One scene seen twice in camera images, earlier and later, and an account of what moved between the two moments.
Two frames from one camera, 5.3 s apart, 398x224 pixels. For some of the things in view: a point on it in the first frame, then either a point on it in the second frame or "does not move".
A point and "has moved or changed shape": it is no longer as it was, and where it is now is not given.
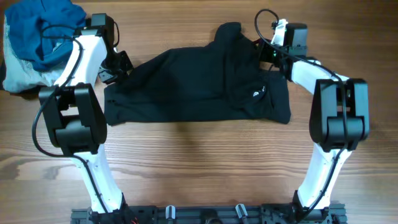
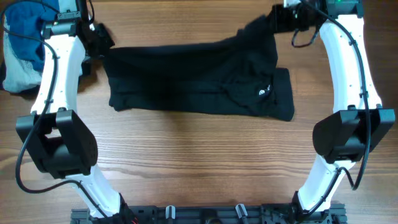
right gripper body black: x=265 y=53 -> x=280 y=18
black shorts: x=227 y=81 has moved or changed shape
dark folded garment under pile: x=31 y=93 does not move
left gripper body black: x=115 y=66 -> x=101 y=40
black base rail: x=333 y=213 does not move
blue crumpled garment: x=41 y=32 does not move
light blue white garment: x=18 y=74 does not move
